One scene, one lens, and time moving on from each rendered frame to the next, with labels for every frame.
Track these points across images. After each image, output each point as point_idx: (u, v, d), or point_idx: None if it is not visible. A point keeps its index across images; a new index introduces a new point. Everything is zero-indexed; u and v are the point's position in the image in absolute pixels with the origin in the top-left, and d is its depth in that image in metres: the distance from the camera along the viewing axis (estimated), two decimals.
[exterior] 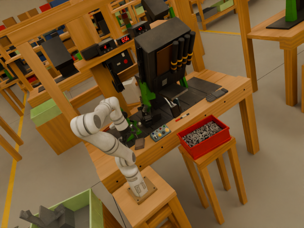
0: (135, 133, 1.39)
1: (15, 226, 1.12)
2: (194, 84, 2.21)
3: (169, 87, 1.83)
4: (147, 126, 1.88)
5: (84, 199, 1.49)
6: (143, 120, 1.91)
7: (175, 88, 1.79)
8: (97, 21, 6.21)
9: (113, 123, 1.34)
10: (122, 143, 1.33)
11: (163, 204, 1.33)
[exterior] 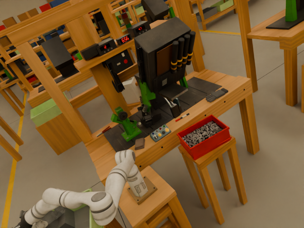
0: None
1: None
2: (194, 84, 2.21)
3: (169, 87, 1.83)
4: (147, 126, 1.88)
5: None
6: (143, 120, 1.91)
7: (175, 88, 1.79)
8: (97, 21, 6.21)
9: (42, 224, 1.07)
10: None
11: (163, 204, 1.33)
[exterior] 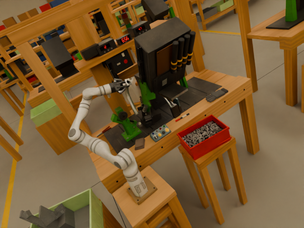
0: (122, 82, 1.72)
1: (127, 83, 1.71)
2: (194, 84, 2.21)
3: (169, 87, 1.83)
4: (147, 126, 1.88)
5: (84, 199, 1.49)
6: (143, 120, 1.91)
7: (175, 88, 1.79)
8: (97, 21, 6.21)
9: (106, 94, 1.73)
10: (122, 89, 1.70)
11: (163, 204, 1.33)
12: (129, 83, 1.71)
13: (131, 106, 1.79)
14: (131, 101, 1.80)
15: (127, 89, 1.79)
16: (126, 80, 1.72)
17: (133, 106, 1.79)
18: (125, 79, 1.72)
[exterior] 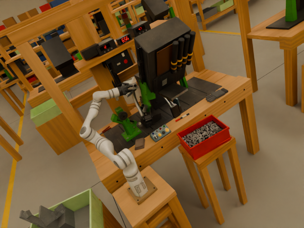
0: (129, 85, 1.83)
1: (134, 87, 1.81)
2: (194, 84, 2.21)
3: (169, 87, 1.83)
4: (147, 126, 1.88)
5: (84, 199, 1.49)
6: (143, 120, 1.91)
7: (175, 88, 1.79)
8: (97, 21, 6.21)
9: (115, 97, 1.83)
10: (130, 92, 1.80)
11: (163, 204, 1.33)
12: (136, 87, 1.82)
13: (138, 108, 1.90)
14: (138, 103, 1.91)
15: (134, 92, 1.90)
16: (134, 83, 1.83)
17: (140, 108, 1.89)
18: (132, 83, 1.82)
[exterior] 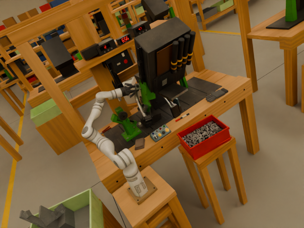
0: (132, 86, 1.84)
1: (137, 88, 1.83)
2: (194, 84, 2.21)
3: (169, 87, 1.83)
4: (147, 126, 1.88)
5: (84, 199, 1.49)
6: (143, 120, 1.91)
7: (175, 88, 1.79)
8: (97, 21, 6.21)
9: (117, 97, 1.85)
10: (133, 93, 1.82)
11: (163, 204, 1.33)
12: (139, 87, 1.83)
13: (140, 109, 1.91)
14: (140, 104, 1.92)
15: (136, 93, 1.91)
16: (136, 84, 1.84)
17: (142, 108, 1.91)
18: (135, 84, 1.84)
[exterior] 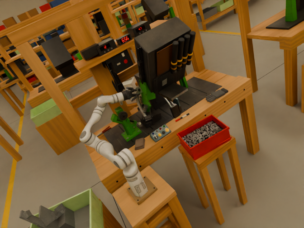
0: (133, 90, 1.83)
1: (138, 92, 1.82)
2: (194, 84, 2.21)
3: (169, 87, 1.83)
4: (147, 126, 1.88)
5: (84, 199, 1.49)
6: (143, 120, 1.91)
7: (175, 88, 1.79)
8: (97, 21, 6.21)
9: (119, 101, 1.84)
10: (134, 97, 1.81)
11: (163, 204, 1.33)
12: (140, 91, 1.83)
13: (142, 112, 1.90)
14: (142, 107, 1.91)
15: (138, 97, 1.90)
16: (138, 88, 1.83)
17: (144, 112, 1.89)
18: (136, 87, 1.83)
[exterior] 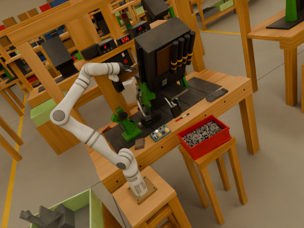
0: (129, 66, 1.45)
1: (139, 92, 1.82)
2: (194, 84, 2.21)
3: (169, 87, 1.83)
4: (147, 126, 1.88)
5: (84, 199, 1.49)
6: (143, 120, 1.91)
7: (175, 88, 1.79)
8: (97, 21, 6.21)
9: (113, 78, 1.37)
10: (131, 68, 1.41)
11: (163, 204, 1.33)
12: (140, 91, 1.83)
13: (142, 112, 1.90)
14: (142, 107, 1.91)
15: (138, 97, 1.90)
16: (138, 88, 1.83)
17: (144, 112, 1.90)
18: (136, 87, 1.83)
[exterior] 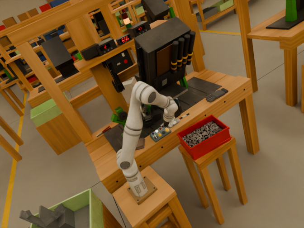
0: None
1: None
2: (194, 84, 2.21)
3: (169, 87, 1.83)
4: (147, 126, 1.88)
5: (84, 199, 1.49)
6: (143, 120, 1.91)
7: (175, 88, 1.79)
8: (97, 21, 6.21)
9: (175, 121, 1.48)
10: None
11: (163, 204, 1.33)
12: None
13: (142, 112, 1.90)
14: (142, 107, 1.91)
15: None
16: None
17: (144, 112, 1.90)
18: None
